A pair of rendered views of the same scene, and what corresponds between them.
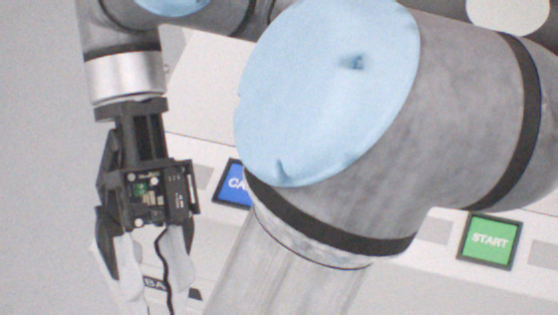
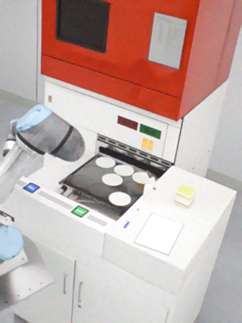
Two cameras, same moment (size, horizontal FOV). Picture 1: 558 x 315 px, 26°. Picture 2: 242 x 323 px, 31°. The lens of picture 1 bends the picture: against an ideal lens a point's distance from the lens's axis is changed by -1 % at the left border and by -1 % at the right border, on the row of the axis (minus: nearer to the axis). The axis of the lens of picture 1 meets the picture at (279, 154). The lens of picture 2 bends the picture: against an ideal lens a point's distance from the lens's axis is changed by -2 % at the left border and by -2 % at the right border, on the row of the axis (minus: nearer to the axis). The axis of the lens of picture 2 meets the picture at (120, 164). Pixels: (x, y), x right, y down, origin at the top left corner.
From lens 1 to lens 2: 0.91 m
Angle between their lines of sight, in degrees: 22
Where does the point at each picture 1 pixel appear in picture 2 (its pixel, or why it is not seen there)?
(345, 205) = (29, 136)
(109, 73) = (9, 143)
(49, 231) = not seen: outside the picture
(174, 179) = not seen: hidden behind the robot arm
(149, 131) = not seen: hidden behind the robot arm
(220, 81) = (40, 179)
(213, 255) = (19, 205)
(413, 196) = (42, 140)
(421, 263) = (62, 211)
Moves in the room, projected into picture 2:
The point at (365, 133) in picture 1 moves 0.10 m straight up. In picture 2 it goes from (35, 122) to (35, 92)
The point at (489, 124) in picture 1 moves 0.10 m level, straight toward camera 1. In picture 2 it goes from (59, 131) to (44, 145)
